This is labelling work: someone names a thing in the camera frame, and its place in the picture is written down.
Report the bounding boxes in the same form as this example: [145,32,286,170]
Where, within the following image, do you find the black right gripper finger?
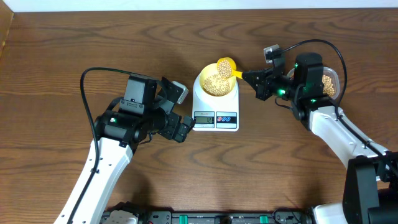
[242,69,266,84]
[248,80,264,100]

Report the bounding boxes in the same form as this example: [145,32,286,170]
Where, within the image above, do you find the yellow measuring scoop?
[219,57,242,79]

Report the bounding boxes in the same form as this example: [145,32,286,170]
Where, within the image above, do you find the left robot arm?
[56,75,195,223]

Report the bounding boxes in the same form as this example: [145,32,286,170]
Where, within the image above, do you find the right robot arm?
[242,52,397,223]

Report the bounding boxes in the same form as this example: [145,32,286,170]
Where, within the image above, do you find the white digital kitchen scale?
[192,73,239,132]

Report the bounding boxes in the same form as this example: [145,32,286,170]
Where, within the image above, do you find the soybeans in scoop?
[217,59,232,79]

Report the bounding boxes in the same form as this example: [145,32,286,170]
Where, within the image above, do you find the soybeans in bowl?
[203,74,231,96]

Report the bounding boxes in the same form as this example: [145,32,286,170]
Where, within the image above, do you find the yellow plastic bowl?
[199,63,237,94]

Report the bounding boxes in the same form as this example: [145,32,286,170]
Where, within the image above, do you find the soybeans pile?
[287,73,339,99]

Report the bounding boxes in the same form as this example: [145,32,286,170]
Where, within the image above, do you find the clear plastic container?
[298,66,340,100]

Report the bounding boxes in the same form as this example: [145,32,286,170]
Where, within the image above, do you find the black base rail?
[99,202,315,224]

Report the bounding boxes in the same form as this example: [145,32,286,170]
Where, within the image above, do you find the black right camera cable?
[273,39,398,175]

